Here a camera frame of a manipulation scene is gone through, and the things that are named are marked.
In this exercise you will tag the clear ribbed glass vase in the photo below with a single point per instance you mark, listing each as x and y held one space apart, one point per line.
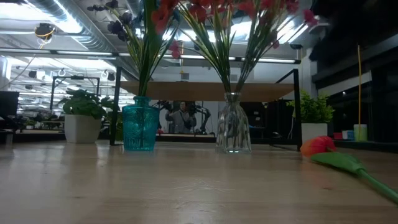
233 130

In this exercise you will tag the orange artificial flower bunch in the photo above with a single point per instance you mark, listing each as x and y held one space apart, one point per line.
214 53

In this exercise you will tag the red artificial flower bunch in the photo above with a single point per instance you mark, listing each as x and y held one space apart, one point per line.
255 53

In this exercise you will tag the purple artificial flower bunch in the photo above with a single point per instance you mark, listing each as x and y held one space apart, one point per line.
115 27

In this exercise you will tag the orange artificial tulip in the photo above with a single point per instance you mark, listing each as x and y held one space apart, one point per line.
317 145

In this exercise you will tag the black background robot arm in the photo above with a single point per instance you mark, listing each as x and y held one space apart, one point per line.
163 104
206 119

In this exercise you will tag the wooden shelf black metal legs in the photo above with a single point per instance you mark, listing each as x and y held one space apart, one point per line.
205 91

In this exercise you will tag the person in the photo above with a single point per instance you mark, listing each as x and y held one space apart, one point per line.
182 119

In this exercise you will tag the teal glass vase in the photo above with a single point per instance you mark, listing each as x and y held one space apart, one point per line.
140 127

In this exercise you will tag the small fern plant white pot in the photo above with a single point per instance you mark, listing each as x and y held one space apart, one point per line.
311 109

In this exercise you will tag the broad-leaf plant white pot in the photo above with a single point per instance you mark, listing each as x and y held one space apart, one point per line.
82 129

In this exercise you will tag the red cup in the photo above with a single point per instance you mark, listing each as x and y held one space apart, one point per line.
338 136

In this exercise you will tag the blue white cup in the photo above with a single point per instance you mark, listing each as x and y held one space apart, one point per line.
349 135

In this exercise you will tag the green cup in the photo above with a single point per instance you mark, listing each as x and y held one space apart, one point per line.
364 133

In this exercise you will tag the small background potted plant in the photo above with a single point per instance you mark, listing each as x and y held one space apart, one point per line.
30 123

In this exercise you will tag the black round ceiling fixture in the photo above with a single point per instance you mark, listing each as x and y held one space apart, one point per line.
44 30

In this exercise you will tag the black monitor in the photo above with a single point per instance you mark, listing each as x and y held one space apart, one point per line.
9 102

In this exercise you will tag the black background rig frame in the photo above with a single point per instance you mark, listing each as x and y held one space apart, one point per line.
74 77

